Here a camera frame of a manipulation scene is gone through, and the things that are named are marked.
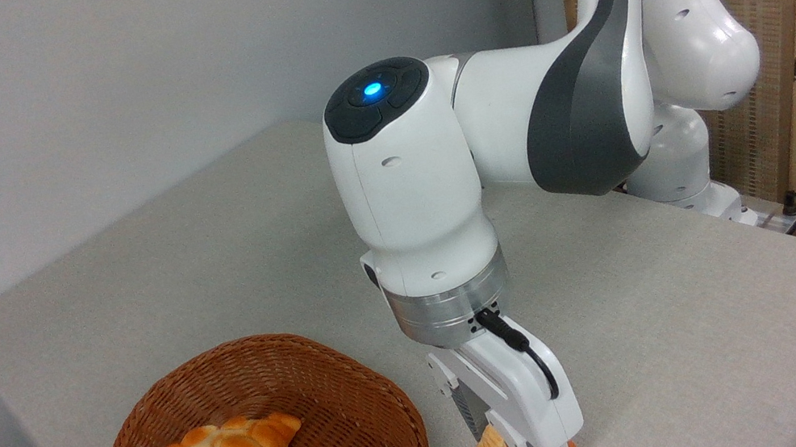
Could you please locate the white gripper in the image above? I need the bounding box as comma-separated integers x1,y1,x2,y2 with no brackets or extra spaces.
423,315,590,447

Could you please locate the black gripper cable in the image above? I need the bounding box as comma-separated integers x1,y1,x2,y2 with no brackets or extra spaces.
474,299,561,411

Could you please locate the brown wicker basket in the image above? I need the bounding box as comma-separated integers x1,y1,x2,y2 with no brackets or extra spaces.
87,309,430,447

